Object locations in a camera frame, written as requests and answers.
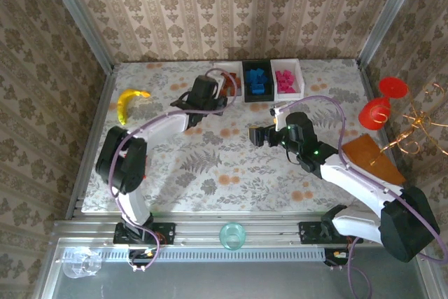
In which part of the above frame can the black plastic bin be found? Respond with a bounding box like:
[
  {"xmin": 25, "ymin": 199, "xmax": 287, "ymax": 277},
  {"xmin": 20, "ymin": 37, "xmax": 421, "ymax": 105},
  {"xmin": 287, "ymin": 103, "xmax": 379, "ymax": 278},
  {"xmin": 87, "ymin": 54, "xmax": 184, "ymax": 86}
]
[{"xmin": 241, "ymin": 60, "xmax": 274, "ymax": 104}]

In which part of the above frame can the white plastic bin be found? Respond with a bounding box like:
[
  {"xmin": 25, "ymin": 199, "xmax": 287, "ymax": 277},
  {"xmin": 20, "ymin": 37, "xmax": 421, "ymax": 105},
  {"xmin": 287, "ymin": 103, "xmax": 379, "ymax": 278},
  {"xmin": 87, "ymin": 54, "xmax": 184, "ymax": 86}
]
[
  {"xmin": 269, "ymin": 58, "xmax": 305, "ymax": 101},
  {"xmin": 213, "ymin": 62, "xmax": 244, "ymax": 99}
]

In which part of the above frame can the floral patterned tablecloth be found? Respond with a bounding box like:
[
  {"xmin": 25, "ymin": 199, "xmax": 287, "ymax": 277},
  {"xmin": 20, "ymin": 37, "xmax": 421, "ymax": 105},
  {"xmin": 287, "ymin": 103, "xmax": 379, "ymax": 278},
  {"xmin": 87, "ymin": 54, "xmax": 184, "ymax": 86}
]
[{"xmin": 80, "ymin": 60, "xmax": 403, "ymax": 214}]

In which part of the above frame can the brown wooden board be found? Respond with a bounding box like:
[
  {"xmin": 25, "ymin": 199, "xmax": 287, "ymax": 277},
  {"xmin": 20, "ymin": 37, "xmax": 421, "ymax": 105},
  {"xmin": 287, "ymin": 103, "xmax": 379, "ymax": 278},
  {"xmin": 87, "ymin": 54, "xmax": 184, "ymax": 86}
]
[{"xmin": 341, "ymin": 133, "xmax": 407, "ymax": 185}]

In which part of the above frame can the yellow toy banana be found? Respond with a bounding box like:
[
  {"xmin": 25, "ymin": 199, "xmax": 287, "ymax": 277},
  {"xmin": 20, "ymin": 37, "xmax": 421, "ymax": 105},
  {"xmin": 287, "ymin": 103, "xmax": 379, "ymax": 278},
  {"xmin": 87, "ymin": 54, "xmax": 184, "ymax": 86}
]
[{"xmin": 117, "ymin": 88, "xmax": 152, "ymax": 127}]

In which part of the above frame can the teal glass cup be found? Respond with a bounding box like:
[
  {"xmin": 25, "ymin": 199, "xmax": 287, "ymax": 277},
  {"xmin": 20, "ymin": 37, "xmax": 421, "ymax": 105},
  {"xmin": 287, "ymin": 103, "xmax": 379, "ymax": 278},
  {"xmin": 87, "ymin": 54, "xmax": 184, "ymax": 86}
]
[{"xmin": 218, "ymin": 221, "xmax": 247, "ymax": 251}]

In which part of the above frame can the red plastic goblet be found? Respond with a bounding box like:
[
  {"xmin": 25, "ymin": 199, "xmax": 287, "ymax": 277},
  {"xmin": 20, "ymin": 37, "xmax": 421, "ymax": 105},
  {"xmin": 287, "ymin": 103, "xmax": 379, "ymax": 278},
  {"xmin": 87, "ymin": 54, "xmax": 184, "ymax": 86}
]
[{"xmin": 358, "ymin": 76, "xmax": 410, "ymax": 131}]

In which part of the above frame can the grey metal platform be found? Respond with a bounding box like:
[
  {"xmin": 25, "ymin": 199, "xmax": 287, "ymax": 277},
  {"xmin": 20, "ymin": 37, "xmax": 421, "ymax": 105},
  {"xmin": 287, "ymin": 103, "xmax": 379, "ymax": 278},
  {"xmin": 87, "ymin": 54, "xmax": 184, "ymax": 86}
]
[{"xmin": 36, "ymin": 237, "xmax": 445, "ymax": 299}]

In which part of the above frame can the clear plastic cup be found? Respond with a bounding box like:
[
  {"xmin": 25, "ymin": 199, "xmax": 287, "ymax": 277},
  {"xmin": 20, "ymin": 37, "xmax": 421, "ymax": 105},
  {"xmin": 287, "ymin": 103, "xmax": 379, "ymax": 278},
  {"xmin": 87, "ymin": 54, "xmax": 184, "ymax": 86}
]
[{"xmin": 62, "ymin": 246, "xmax": 104, "ymax": 279}]

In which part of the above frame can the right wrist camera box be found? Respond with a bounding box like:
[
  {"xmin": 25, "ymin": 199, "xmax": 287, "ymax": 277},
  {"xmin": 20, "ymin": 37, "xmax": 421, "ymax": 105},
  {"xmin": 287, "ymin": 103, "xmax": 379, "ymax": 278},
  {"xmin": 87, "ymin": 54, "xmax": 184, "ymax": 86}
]
[{"xmin": 269, "ymin": 102, "xmax": 288, "ymax": 132}]

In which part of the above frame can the purple cable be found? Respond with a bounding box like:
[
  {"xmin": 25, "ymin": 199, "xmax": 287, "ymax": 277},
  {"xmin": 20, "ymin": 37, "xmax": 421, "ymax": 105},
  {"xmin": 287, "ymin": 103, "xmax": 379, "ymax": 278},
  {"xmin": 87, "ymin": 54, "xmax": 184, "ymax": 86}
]
[
  {"xmin": 108, "ymin": 69, "xmax": 243, "ymax": 274},
  {"xmin": 278, "ymin": 95, "xmax": 448, "ymax": 299}
]

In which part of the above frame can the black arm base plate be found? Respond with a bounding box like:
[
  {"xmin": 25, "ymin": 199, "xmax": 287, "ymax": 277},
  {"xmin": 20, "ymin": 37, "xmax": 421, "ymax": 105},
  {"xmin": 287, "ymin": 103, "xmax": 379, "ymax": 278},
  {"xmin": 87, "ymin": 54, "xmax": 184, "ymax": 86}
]
[
  {"xmin": 297, "ymin": 221, "xmax": 364, "ymax": 246},
  {"xmin": 113, "ymin": 222, "xmax": 176, "ymax": 246}
]

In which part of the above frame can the wide aluminium frame rail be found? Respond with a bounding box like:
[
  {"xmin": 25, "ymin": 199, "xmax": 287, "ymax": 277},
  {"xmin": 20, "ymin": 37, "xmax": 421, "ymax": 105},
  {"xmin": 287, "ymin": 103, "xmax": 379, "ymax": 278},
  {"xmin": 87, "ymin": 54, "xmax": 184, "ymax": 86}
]
[{"xmin": 52, "ymin": 219, "xmax": 435, "ymax": 246}]

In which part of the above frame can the gold wire stand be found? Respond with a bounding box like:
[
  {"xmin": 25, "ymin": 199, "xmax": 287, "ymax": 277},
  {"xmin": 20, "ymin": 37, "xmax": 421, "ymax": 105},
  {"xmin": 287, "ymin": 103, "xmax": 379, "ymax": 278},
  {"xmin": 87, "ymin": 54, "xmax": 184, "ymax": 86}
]
[{"xmin": 370, "ymin": 81, "xmax": 448, "ymax": 167}]

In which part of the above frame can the white slotted cable duct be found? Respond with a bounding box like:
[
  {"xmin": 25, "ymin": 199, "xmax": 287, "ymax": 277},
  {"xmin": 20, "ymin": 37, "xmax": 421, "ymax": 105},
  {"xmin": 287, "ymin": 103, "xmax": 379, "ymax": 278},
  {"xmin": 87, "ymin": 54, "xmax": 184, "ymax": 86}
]
[{"xmin": 101, "ymin": 246, "xmax": 326, "ymax": 263}]

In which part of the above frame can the aluminium frame post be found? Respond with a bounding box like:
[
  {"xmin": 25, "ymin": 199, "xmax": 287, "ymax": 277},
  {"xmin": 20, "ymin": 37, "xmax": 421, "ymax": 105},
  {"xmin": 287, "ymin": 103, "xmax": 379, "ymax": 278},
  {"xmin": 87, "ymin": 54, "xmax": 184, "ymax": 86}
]
[
  {"xmin": 38, "ymin": 0, "xmax": 116, "ymax": 73},
  {"xmin": 356, "ymin": 0, "xmax": 426, "ymax": 69}
]

